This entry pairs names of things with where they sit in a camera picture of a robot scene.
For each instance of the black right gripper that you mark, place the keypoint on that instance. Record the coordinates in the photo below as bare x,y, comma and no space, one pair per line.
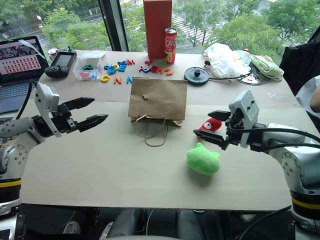
233,120

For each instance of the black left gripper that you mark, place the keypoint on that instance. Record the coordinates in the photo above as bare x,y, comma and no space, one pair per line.
65,121

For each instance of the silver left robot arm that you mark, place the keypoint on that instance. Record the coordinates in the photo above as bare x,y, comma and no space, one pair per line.
15,150

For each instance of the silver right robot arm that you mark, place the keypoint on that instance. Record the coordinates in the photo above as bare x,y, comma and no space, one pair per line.
300,162

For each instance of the brown paper bag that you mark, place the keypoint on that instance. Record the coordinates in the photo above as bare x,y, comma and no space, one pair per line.
160,100

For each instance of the white plastic bag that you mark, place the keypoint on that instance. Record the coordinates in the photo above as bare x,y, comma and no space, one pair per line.
225,60

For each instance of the red plush toy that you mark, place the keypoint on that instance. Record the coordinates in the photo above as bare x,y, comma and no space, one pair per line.
211,125

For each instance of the green plush toy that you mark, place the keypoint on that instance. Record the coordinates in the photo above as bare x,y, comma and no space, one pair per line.
203,160

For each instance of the yellow letter C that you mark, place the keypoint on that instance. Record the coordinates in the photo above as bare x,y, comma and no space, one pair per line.
102,78

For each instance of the orange letter N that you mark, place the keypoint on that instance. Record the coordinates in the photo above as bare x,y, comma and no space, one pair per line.
118,80

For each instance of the green letter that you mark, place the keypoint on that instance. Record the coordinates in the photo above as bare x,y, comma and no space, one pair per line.
87,67

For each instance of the blue letter D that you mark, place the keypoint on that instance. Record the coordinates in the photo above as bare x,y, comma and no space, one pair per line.
113,70

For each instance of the clear plastic box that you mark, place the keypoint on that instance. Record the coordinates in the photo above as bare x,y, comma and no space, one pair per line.
90,62

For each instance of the blue letter G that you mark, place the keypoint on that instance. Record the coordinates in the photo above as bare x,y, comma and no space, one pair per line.
107,66

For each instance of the blue letter N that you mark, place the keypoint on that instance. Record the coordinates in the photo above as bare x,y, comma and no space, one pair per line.
129,79

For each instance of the black round disc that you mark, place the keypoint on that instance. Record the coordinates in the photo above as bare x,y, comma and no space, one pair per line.
196,76

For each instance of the black handheld controller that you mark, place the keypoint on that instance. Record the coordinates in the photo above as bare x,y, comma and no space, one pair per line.
61,62

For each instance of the blue letter E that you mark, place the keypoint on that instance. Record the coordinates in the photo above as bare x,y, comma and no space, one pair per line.
123,67

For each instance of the blue letter X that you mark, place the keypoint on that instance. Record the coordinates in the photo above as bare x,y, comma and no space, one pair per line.
121,62

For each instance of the red letter M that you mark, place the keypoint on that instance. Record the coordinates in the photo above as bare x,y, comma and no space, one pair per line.
130,61

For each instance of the large red letter A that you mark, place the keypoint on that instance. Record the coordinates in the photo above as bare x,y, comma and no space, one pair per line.
142,69

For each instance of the orange letter Z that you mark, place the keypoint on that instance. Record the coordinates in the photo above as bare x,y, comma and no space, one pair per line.
169,72

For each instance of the orange letter Y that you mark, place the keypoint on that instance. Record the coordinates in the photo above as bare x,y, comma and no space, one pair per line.
162,71

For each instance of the light green cloth pouch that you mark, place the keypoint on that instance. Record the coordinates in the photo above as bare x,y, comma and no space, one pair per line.
266,66

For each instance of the small red letter A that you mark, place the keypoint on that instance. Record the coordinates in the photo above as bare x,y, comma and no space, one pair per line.
149,61

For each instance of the red letter S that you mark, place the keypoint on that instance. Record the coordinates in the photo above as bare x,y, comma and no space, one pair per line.
155,70

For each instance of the open laptop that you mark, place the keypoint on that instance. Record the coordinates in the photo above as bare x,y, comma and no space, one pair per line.
17,65

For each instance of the red drink can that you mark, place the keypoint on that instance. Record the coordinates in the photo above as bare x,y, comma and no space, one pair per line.
170,45

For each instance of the person in white shirt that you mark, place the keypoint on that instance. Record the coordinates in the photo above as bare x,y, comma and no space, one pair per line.
311,92

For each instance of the dark grey rounded shape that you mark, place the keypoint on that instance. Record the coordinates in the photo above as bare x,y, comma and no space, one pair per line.
190,225
125,225

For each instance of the black jacket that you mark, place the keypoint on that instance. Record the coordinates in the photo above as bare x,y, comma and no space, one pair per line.
297,57

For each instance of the tall orange box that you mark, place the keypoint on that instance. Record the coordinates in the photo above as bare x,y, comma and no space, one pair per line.
157,27

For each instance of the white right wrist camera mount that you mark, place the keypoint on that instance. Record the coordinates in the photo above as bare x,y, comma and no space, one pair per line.
246,105

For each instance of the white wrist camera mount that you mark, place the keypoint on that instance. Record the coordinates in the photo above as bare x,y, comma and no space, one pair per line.
246,105
46,97

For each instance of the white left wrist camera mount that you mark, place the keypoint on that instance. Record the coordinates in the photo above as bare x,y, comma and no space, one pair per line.
46,97

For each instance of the dark window frame post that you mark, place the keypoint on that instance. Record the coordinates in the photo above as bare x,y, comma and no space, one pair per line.
116,25

